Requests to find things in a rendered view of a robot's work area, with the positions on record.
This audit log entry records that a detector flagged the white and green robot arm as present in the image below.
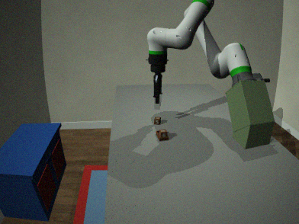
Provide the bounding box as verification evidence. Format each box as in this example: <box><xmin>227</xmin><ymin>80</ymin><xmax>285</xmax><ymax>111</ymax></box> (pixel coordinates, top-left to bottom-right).
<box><xmin>146</xmin><ymin>0</ymin><xmax>270</xmax><ymax>86</ymax></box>

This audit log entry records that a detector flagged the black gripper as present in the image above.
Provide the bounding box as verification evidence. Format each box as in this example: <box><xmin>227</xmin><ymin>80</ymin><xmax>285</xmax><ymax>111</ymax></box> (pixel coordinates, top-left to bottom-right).
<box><xmin>150</xmin><ymin>65</ymin><xmax>166</xmax><ymax>110</ymax></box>

